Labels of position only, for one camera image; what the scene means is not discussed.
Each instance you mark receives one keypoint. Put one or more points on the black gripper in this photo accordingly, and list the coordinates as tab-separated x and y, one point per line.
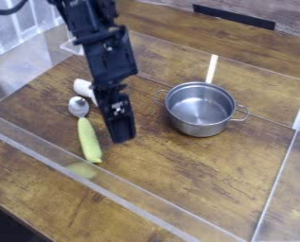
112	64

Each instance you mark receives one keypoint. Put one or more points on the green handled metal spoon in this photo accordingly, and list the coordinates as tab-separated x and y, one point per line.
91	146

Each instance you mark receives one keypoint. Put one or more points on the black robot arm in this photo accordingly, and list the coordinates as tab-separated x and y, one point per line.
91	19

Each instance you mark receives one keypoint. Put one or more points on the toy mushroom brown cap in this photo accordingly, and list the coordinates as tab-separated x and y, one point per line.
84	89

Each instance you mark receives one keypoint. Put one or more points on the clear acrylic triangle stand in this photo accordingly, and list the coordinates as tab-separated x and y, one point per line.
71	47

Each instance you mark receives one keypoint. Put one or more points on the small steel pot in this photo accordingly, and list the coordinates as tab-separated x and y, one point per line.
200	108

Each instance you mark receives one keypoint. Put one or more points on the clear acrylic front barrier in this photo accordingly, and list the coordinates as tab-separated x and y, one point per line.
164	213

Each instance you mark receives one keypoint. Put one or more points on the black strip on table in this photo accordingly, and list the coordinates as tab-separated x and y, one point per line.
235	17

